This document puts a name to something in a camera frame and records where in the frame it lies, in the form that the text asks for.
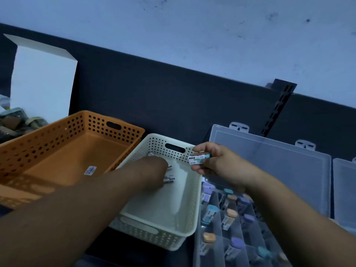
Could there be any person's right hand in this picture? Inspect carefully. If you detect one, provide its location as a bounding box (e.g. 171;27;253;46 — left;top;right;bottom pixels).
191;142;262;190

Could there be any person's left hand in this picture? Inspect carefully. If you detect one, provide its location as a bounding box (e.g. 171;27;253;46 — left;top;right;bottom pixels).
125;156;169;192

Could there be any blue-capped small tube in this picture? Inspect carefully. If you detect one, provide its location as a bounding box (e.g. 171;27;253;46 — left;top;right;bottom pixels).
188;154;211;165

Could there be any white perforated plastic basket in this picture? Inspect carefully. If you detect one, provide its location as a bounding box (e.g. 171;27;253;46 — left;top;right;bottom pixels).
109;133;203;251

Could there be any row of small tubes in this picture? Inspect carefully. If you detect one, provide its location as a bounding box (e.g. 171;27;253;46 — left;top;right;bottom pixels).
199;182;290;262

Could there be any orange plastic basket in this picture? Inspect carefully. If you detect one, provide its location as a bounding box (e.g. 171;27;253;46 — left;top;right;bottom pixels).
0;110;146;210

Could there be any person's left forearm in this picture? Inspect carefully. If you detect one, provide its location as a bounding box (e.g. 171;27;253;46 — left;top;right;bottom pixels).
0;164;139;267

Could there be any person's right forearm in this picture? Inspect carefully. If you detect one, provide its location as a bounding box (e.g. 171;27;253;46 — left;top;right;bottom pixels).
244;169;356;267

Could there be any white cardboard box open lid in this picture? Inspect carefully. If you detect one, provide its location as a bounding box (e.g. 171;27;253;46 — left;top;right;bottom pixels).
0;33;78;124

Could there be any wide black shelf back panel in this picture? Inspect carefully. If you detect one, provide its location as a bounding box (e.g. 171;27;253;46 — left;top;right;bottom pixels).
0;23;281;145

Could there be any black slotted shelf upright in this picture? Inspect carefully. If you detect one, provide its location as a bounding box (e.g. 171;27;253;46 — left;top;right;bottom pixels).
261;78;297;138

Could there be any narrow black shelf back panel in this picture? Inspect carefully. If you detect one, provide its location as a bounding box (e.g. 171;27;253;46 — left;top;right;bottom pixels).
267;93;356;162

